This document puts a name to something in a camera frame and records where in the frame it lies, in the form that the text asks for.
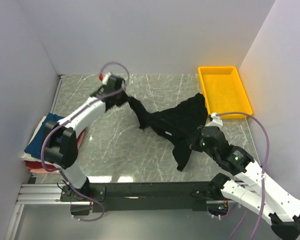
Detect black t shirt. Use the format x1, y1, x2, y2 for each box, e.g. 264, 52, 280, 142
128, 93, 208, 172

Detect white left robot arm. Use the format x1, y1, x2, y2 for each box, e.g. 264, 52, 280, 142
40, 73, 128, 201

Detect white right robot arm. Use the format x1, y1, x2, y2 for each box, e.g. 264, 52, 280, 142
187, 126, 300, 240

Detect yellow plastic bin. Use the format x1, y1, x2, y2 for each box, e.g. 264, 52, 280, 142
198, 66, 253, 119

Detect folded blue t shirt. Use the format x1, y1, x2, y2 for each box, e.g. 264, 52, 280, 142
23, 113, 64, 159

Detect black base crossbar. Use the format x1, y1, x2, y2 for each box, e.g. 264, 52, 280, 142
59, 181, 238, 213

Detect folded red t shirt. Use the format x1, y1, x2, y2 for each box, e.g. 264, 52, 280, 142
22, 129, 86, 169

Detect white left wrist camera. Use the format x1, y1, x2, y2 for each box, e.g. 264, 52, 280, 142
98, 72, 112, 85

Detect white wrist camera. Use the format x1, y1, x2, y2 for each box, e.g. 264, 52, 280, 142
206, 112, 223, 128
98, 72, 112, 85

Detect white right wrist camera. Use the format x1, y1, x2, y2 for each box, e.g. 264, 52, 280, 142
206, 112, 223, 128

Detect aluminium rail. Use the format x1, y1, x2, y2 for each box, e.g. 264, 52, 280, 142
16, 183, 66, 205

